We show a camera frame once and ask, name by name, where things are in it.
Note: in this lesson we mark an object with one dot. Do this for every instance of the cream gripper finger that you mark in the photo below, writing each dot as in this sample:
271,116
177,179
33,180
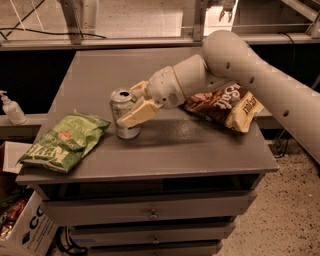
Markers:
142,111
140,90

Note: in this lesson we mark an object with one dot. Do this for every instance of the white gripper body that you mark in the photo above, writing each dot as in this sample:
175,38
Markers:
164,87

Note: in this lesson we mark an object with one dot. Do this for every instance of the silver 7up soda can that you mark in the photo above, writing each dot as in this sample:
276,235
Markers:
121,101

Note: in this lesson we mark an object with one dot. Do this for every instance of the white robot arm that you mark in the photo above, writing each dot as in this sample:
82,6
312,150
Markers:
226,58

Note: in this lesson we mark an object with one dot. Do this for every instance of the brown salt chip bag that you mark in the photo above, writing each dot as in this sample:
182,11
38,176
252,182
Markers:
233,106

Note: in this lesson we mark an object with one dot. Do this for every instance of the green jalapeno chip bag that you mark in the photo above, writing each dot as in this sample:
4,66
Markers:
67,143

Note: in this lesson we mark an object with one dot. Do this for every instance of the grey drawer cabinet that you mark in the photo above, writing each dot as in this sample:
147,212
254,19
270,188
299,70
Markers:
174,153

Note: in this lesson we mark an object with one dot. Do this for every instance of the top drawer with knob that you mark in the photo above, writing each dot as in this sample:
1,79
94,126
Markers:
149,208

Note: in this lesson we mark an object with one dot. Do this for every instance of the drawer with knob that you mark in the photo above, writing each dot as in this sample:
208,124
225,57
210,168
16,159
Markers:
154,234
149,208

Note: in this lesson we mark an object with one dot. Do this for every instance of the middle drawer with knob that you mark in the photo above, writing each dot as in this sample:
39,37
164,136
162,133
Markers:
154,234

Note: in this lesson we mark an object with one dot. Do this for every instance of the white pump sanitizer bottle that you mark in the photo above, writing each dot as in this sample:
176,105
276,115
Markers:
12,109

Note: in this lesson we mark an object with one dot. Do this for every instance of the white cardboard box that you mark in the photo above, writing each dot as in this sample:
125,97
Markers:
33,231

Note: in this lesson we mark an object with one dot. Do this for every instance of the snack packets in box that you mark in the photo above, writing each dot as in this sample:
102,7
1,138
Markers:
11,215

